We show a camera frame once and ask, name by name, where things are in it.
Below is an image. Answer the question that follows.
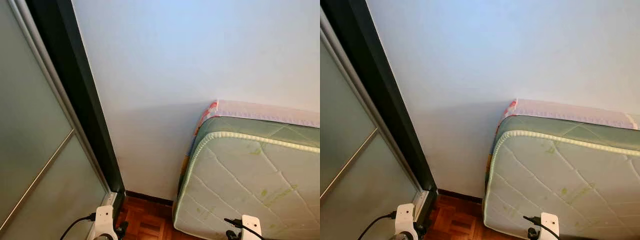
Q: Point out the dark wooden skirting board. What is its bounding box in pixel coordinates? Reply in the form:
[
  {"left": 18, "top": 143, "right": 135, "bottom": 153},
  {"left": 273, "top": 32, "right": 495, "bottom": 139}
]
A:
[
  {"left": 125, "top": 190, "right": 175, "bottom": 207},
  {"left": 437, "top": 189, "right": 485, "bottom": 203}
]

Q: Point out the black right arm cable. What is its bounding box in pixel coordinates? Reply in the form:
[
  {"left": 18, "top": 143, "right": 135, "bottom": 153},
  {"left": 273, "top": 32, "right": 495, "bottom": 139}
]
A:
[
  {"left": 523, "top": 215, "right": 561, "bottom": 240},
  {"left": 223, "top": 217, "right": 266, "bottom": 240}
]

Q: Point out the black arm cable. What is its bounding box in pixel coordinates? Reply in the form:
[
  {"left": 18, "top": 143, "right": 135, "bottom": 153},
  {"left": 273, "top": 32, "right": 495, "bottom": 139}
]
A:
[
  {"left": 223, "top": 217, "right": 266, "bottom": 240},
  {"left": 523, "top": 215, "right": 561, "bottom": 240},
  {"left": 60, "top": 213, "right": 97, "bottom": 240},
  {"left": 357, "top": 211, "right": 398, "bottom": 240}
]

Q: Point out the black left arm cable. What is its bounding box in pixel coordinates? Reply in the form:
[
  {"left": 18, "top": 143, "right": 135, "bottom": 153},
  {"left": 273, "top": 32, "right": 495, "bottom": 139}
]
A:
[
  {"left": 357, "top": 211, "right": 398, "bottom": 240},
  {"left": 60, "top": 213, "right": 97, "bottom": 240}
]

